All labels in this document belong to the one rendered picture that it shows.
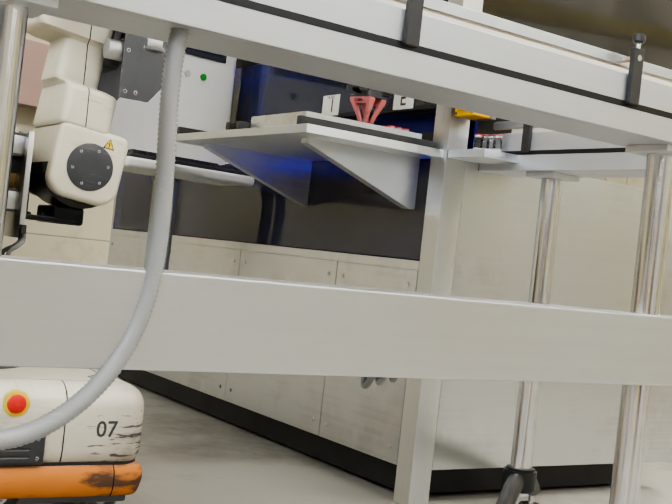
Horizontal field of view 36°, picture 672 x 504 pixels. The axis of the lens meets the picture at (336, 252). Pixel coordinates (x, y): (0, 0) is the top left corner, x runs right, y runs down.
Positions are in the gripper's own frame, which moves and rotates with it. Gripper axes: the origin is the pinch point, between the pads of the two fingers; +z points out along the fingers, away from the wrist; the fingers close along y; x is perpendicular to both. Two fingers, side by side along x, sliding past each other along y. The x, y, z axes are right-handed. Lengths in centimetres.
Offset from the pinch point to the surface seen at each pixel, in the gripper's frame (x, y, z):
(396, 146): -12.5, -2.6, 5.6
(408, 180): -7.0, 10.6, 12.3
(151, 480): 29, -31, 92
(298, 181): 41.6, 22.0, 12.6
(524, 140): -35.7, 16.5, 1.2
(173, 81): -68, -116, 14
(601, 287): -33, 70, 34
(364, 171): -3.6, -2.8, 11.9
